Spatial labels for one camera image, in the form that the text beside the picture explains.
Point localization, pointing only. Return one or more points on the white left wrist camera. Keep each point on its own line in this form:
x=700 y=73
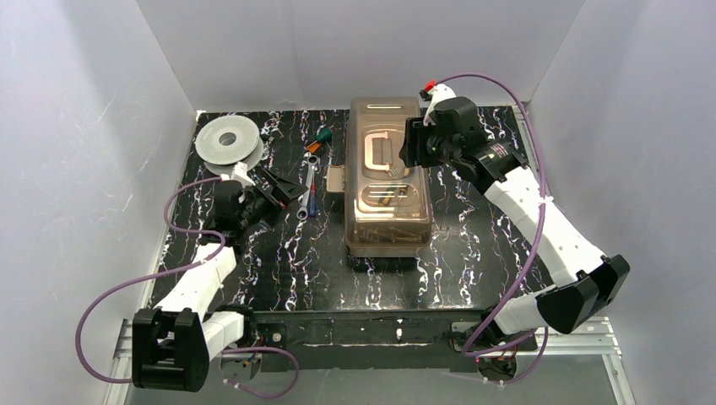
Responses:
x=239 y=173

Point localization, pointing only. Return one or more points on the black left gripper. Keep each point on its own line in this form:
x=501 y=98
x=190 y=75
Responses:
x=268 y=194

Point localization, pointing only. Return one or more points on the white filament spool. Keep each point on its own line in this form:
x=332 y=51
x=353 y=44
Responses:
x=228 y=140

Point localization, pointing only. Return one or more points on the beige translucent plastic toolbox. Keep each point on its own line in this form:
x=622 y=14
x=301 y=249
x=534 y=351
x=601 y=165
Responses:
x=374 y=137

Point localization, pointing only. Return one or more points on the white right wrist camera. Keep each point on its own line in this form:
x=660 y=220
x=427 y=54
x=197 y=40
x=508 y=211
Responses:
x=434 y=93

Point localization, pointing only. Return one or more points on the yellow black short screwdriver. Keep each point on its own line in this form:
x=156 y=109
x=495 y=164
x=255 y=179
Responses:
x=392 y=196

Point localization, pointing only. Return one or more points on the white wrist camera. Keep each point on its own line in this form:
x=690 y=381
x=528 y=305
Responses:
x=434 y=93
x=239 y=173

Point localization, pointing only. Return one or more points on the blue handled screwdriver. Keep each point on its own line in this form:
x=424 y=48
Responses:
x=312 y=202

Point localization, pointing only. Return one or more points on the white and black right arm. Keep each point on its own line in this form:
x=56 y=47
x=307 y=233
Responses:
x=584 y=279

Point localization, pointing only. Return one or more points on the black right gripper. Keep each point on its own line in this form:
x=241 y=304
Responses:
x=417 y=144

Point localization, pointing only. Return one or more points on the green handled screwdriver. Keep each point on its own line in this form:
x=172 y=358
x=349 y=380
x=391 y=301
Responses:
x=324 y=135

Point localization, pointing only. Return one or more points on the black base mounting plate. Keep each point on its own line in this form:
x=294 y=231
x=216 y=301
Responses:
x=370 y=339

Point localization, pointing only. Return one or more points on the silver combination wrench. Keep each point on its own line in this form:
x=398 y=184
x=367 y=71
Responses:
x=311 y=163

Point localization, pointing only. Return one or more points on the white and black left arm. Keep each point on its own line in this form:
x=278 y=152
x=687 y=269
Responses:
x=174 y=342

